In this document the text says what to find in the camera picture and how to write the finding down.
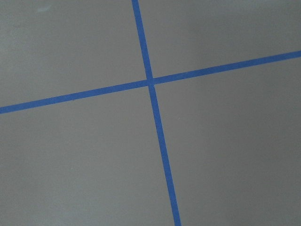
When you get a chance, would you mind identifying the blue tape line crosswise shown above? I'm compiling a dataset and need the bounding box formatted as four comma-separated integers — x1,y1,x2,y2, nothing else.
0,51,301,114

